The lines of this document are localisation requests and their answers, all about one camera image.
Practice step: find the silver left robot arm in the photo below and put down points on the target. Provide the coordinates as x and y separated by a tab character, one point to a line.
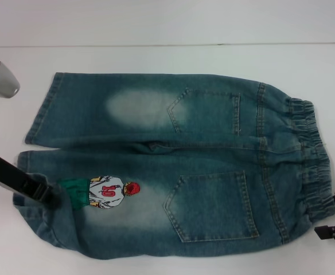
4	83

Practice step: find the blue denim shorts with embroidery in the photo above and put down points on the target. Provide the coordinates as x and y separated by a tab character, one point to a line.
184	172

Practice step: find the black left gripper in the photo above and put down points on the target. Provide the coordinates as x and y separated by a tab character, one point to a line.
11	176

